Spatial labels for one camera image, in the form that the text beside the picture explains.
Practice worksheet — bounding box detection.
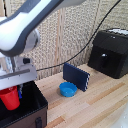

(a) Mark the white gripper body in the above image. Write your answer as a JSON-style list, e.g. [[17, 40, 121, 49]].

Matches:
[[0, 55, 38, 92]]

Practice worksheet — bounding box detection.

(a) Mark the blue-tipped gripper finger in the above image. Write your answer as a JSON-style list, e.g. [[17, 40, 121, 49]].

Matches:
[[17, 84, 24, 100]]

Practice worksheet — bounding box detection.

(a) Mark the red plastic cup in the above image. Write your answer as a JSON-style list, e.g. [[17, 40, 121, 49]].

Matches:
[[0, 85, 21, 111]]

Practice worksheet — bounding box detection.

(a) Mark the black fabric storage box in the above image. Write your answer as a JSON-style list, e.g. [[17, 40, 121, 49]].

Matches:
[[0, 80, 49, 128]]

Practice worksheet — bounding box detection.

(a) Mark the blue plastic bowl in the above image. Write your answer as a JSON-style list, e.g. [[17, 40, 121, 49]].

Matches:
[[59, 81, 78, 98]]

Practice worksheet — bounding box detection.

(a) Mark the dark blue book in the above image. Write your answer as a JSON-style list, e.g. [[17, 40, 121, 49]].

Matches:
[[62, 61, 91, 93]]

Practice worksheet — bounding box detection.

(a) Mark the black box appliance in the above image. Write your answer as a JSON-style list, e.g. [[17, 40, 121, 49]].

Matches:
[[87, 28, 128, 80]]

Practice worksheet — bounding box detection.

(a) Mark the black cable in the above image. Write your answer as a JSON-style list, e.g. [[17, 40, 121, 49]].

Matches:
[[35, 0, 122, 72]]

